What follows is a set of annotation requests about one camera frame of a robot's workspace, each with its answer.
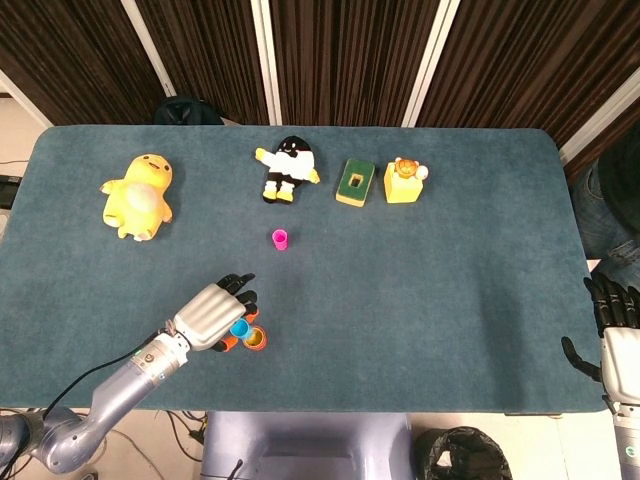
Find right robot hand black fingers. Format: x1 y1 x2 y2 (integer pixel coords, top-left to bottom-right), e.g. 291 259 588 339
560 272 640 401

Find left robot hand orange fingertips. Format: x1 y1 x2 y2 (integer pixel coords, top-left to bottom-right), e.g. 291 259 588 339
172 272 261 354

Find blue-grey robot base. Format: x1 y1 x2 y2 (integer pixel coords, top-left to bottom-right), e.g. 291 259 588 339
199 410 415 480

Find orange plastic cup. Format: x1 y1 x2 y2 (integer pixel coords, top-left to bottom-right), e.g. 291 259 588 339
243 324 269 352

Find yellow duck plush toy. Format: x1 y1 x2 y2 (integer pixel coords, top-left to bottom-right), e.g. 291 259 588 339
99 153 174 243

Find person in blue jeans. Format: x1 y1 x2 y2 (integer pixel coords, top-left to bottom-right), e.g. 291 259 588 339
571 142 640 281

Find black white penguin plush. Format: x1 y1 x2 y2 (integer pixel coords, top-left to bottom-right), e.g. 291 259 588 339
254 135 322 205

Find green yellow sponge block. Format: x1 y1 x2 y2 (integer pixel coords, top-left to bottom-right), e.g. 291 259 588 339
335 157 376 208

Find black trash bag bin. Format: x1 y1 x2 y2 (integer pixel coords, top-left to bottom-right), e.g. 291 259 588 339
412 425 514 480

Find black chair back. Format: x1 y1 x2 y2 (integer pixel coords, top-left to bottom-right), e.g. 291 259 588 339
153 95 225 127

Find blue table cloth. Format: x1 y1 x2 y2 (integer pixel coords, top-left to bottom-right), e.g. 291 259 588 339
0 124 603 415

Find yellow block with bear figure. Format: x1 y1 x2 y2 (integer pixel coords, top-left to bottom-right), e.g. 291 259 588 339
383 156 430 205

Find dark device box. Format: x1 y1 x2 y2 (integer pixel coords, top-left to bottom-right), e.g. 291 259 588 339
0 174 21 209

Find black floor cable bundle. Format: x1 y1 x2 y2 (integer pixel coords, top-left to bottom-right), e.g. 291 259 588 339
164 410 207 464

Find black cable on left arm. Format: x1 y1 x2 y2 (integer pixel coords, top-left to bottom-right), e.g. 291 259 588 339
42 349 151 424

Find white floor cable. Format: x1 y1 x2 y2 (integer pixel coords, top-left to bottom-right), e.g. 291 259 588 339
107 427 151 480

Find white partition frame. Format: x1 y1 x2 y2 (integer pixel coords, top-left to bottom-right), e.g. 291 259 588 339
558 64 640 164
0 68 54 129
119 0 176 99
402 0 461 128
249 0 284 126

